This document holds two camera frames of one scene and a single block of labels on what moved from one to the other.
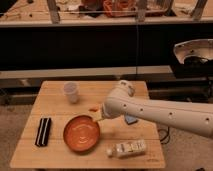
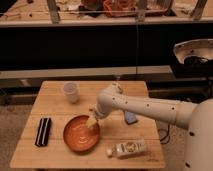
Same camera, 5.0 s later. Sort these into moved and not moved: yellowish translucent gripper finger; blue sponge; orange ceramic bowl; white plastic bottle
Moved: yellowish translucent gripper finger
Not moved: white plastic bottle; orange ceramic bowl; blue sponge
